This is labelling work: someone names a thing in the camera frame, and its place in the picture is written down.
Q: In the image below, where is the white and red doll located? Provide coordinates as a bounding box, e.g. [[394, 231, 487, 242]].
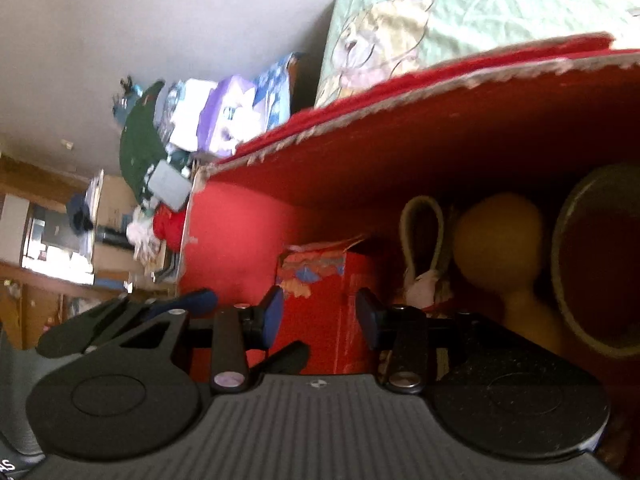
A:
[[399, 195, 461, 313]]

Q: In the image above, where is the blue floral box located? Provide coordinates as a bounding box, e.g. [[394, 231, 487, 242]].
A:
[[252, 52, 306, 133]]

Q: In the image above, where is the purple tissue pack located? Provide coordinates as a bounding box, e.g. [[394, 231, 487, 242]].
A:
[[196, 75, 258, 157]]

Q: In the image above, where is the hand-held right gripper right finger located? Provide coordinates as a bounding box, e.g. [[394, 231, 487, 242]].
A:
[[355, 288, 523, 394]]

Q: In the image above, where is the dark blue cloth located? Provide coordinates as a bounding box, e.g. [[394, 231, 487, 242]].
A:
[[67, 195, 96, 233]]

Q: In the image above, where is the grey power bank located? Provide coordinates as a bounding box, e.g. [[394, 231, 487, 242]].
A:
[[149, 161, 193, 212]]

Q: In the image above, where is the small red floral gift box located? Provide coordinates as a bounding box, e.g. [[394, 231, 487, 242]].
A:
[[275, 247, 388, 376]]

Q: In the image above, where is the red plush toy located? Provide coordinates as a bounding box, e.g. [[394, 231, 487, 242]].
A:
[[152, 205, 188, 251]]

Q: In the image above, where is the large red cardboard box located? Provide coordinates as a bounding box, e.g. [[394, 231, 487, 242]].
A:
[[177, 32, 640, 480]]

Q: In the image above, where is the brown gourd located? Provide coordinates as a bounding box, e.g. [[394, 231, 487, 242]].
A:
[[452, 192, 568, 356]]

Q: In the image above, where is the printed packing tape roll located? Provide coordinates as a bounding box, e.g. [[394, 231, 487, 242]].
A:
[[550, 162, 640, 358]]

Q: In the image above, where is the wooden cabinet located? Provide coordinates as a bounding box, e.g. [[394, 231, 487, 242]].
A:
[[0, 155, 136, 351]]

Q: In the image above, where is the printed pastel bed sheet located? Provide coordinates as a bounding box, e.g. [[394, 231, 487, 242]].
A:
[[314, 0, 640, 108]]

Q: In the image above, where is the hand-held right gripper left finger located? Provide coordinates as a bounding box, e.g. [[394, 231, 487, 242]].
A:
[[117, 286, 285, 395]]

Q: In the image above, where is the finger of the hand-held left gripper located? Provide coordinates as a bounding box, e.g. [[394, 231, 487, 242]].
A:
[[249, 341, 310, 376], [37, 288, 218, 358]]

